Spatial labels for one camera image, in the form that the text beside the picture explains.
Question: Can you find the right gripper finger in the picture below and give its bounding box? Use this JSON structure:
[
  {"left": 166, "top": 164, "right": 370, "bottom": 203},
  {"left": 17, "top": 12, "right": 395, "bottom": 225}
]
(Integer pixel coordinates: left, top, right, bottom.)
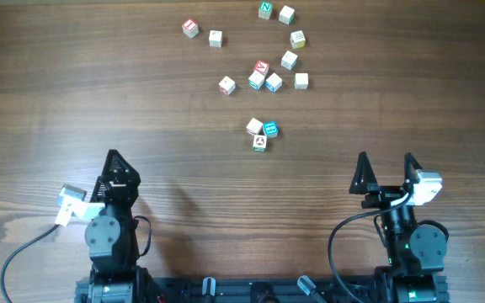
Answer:
[
  {"left": 404, "top": 152, "right": 422, "bottom": 183},
  {"left": 349, "top": 151, "right": 378, "bottom": 194}
]

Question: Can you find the blue top wooden block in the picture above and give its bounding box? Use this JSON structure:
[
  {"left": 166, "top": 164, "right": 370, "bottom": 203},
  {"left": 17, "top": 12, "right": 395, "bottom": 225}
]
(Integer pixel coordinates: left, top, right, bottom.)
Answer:
[{"left": 263, "top": 121, "right": 279, "bottom": 138}]

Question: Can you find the green brown circle block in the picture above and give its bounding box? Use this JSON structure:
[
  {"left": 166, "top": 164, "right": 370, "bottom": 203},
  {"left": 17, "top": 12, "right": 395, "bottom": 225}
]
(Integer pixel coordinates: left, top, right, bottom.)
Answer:
[{"left": 253, "top": 135, "right": 268, "bottom": 152}]

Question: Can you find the red Y letter block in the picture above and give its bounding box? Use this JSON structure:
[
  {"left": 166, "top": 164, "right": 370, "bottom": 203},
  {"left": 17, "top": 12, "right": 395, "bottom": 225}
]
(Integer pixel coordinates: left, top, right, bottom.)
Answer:
[{"left": 246, "top": 118, "right": 263, "bottom": 136}]

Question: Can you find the red O letter block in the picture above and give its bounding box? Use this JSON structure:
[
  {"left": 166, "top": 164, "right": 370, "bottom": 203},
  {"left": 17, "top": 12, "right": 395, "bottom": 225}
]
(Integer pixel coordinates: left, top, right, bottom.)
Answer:
[{"left": 219, "top": 76, "right": 236, "bottom": 95}]

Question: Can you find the red A letter block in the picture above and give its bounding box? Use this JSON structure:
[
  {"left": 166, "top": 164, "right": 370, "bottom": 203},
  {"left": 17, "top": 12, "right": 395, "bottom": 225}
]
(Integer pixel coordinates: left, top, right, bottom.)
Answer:
[{"left": 254, "top": 61, "right": 270, "bottom": 76}]

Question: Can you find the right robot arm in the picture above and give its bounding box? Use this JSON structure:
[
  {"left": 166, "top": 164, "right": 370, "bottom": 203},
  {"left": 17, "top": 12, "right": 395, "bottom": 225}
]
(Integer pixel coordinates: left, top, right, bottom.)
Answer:
[{"left": 75, "top": 150, "right": 450, "bottom": 302}]

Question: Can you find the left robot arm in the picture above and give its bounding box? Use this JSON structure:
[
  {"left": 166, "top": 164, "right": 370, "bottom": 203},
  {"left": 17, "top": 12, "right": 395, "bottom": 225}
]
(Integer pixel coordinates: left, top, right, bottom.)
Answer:
[{"left": 74, "top": 176, "right": 157, "bottom": 303}]

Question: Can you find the plain beige wooden block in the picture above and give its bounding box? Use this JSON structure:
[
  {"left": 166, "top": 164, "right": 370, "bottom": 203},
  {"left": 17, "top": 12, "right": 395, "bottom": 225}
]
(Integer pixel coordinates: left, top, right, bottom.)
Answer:
[{"left": 295, "top": 73, "right": 309, "bottom": 89}]

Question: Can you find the blue edged picture block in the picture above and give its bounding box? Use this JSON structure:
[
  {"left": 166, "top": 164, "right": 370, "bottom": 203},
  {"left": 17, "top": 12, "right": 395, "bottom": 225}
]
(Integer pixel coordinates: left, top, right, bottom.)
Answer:
[{"left": 265, "top": 73, "right": 283, "bottom": 93}]

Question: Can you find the white block behind finger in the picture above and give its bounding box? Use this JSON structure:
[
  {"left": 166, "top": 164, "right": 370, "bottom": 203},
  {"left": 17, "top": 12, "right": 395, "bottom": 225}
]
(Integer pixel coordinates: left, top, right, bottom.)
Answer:
[{"left": 281, "top": 50, "right": 298, "bottom": 70}]

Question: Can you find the green edged picture block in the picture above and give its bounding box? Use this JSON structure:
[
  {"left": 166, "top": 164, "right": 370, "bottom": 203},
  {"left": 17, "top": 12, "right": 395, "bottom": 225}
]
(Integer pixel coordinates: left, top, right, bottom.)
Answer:
[{"left": 248, "top": 71, "right": 265, "bottom": 90}]

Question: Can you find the yellow edged wooden block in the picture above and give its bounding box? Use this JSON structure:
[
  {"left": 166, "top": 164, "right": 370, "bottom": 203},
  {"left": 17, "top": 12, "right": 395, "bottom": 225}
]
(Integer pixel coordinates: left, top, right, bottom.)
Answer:
[{"left": 290, "top": 30, "right": 306, "bottom": 49}]

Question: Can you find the red I letter block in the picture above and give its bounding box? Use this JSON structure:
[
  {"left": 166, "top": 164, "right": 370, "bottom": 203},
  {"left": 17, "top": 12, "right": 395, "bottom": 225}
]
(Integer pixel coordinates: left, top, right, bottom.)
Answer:
[{"left": 182, "top": 19, "right": 200, "bottom": 38}]

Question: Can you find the white number 2 block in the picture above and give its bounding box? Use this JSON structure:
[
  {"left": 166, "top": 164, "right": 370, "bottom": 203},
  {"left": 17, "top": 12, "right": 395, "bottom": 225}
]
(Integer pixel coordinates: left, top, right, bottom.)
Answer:
[{"left": 209, "top": 29, "right": 223, "bottom": 48}]

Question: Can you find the plain white wooden block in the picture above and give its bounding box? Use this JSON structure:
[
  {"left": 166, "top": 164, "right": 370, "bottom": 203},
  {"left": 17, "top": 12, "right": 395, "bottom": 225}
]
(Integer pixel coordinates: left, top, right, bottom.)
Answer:
[{"left": 279, "top": 5, "right": 295, "bottom": 24}]

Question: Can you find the green N letter block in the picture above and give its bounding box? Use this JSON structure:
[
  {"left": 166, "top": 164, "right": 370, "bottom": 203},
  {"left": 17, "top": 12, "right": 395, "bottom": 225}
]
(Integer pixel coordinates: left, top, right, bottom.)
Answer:
[{"left": 258, "top": 1, "right": 273, "bottom": 19}]

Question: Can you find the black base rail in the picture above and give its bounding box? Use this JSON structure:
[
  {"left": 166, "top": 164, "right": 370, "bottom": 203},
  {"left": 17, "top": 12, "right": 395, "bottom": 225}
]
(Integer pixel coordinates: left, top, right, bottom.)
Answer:
[{"left": 73, "top": 275, "right": 450, "bottom": 303}]

